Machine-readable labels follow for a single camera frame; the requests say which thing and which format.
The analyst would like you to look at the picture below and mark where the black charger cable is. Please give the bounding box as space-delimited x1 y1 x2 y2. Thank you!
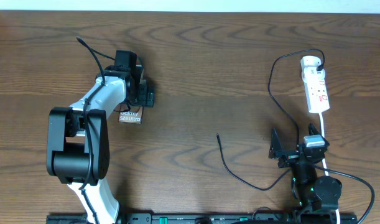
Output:
216 49 326 192

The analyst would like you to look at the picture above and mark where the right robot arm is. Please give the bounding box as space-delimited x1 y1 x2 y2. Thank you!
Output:
269 124 342 223

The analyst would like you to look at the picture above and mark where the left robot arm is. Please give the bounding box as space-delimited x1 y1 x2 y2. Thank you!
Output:
46 63 154 223

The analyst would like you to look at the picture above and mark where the white power strip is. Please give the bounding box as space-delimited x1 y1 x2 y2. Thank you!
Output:
300 55 330 114

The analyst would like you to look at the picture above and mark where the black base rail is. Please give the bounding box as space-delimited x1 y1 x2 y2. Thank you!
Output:
45 211 358 224

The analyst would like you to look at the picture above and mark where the white power strip cord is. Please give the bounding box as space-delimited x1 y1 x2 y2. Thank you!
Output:
318 112 341 224

